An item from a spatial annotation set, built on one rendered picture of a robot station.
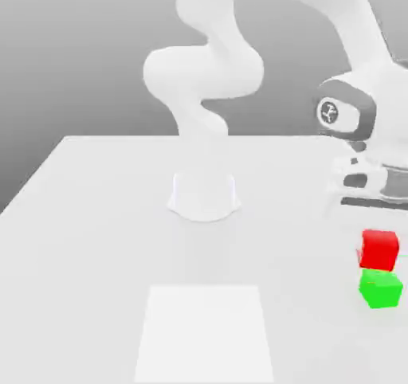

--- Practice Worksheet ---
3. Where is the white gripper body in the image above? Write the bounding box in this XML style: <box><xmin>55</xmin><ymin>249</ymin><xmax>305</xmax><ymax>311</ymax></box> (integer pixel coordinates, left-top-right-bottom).
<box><xmin>324</xmin><ymin>188</ymin><xmax>408</xmax><ymax>229</ymax></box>

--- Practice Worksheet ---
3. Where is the small red cube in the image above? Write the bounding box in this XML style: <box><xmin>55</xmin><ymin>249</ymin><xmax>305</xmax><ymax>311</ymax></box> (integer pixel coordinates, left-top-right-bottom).
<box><xmin>359</xmin><ymin>229</ymin><xmax>400</xmax><ymax>272</ymax></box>

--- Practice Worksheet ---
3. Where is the small green cube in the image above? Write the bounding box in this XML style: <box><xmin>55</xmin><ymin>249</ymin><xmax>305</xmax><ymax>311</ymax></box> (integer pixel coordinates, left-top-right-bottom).
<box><xmin>359</xmin><ymin>268</ymin><xmax>404</xmax><ymax>310</ymax></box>

